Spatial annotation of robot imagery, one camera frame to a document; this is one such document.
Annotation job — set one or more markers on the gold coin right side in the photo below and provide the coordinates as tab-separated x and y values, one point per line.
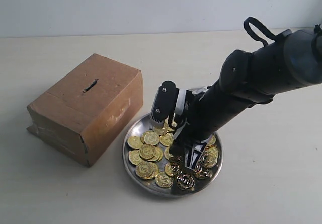
208	160

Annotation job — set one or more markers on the gold coin left stack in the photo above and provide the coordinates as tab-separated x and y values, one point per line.
150	153

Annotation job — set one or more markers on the gold coin lower left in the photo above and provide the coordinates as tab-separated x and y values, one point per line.
146	170

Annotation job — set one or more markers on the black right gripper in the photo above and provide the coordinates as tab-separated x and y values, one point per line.
196	125

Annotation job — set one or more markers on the gold coin bottom left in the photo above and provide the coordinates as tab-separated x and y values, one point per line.
163	180

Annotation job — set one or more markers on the gold coin front bottom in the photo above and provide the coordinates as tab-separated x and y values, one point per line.
185	181

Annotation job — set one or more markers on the gold coin far left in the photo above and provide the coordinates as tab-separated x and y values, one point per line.
134	142

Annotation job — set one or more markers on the round silver metal plate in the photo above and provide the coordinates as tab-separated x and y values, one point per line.
149	186

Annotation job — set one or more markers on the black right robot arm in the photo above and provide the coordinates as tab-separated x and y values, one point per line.
291	62

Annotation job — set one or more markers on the brown cardboard slotted box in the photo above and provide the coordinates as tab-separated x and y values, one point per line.
82	114

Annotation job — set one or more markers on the gold coin upper left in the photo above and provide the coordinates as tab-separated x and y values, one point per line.
161	131

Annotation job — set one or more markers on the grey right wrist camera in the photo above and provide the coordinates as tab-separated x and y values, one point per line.
169	100

